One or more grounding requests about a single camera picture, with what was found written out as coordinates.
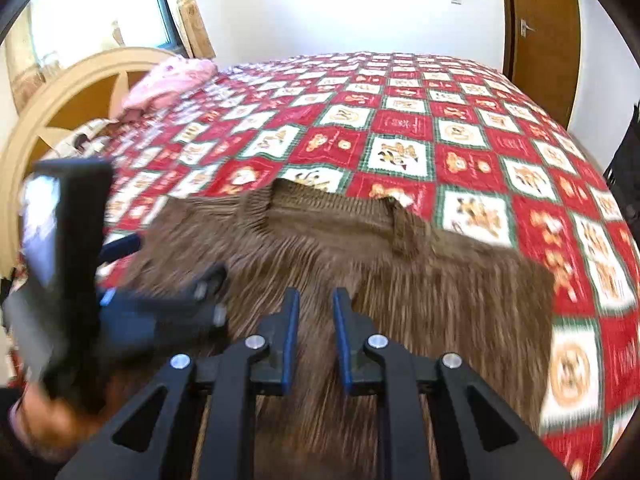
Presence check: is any brown knit sweater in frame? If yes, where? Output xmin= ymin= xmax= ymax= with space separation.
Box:
xmin=96 ymin=178 xmax=558 ymax=480

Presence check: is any person's left hand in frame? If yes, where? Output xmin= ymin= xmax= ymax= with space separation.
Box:
xmin=9 ymin=382 xmax=112 ymax=464

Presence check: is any cartoon print pillow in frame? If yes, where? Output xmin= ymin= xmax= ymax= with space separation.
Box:
xmin=51 ymin=118 xmax=119 ymax=158

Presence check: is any cream wooden headboard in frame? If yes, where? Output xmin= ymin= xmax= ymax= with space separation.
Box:
xmin=1 ymin=47 xmax=172 ymax=278

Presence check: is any pink pillow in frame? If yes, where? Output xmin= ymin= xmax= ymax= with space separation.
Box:
xmin=122 ymin=55 xmax=218 ymax=114

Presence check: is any red patchwork bedspread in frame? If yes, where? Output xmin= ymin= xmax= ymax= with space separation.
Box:
xmin=100 ymin=52 xmax=639 ymax=479

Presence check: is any black folding bag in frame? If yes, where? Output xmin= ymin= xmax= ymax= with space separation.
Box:
xmin=603 ymin=103 xmax=640 ymax=222

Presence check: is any beige patterned curtain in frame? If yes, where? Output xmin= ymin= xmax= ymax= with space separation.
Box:
xmin=177 ymin=0 xmax=216 ymax=58

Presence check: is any window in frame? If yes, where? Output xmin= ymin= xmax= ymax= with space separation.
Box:
xmin=29 ymin=0 xmax=183 ymax=68

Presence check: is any brown wooden door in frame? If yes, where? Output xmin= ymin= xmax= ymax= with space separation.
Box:
xmin=503 ymin=0 xmax=580 ymax=127

